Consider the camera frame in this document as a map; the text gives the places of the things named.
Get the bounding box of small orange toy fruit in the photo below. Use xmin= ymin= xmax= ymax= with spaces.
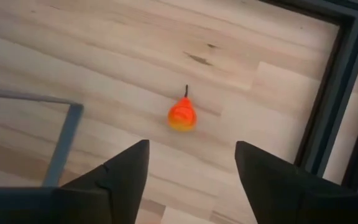
xmin=167 ymin=84 xmax=198 ymax=132

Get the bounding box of black aluminium table frame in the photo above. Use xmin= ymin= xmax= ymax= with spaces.
xmin=258 ymin=0 xmax=358 ymax=194

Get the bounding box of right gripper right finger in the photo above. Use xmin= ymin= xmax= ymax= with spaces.
xmin=234 ymin=140 xmax=358 ymax=224

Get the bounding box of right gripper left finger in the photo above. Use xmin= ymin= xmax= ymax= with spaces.
xmin=0 ymin=139 xmax=150 ymax=224

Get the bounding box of grey perforated metal shelf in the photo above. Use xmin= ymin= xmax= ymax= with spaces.
xmin=0 ymin=86 xmax=85 ymax=187

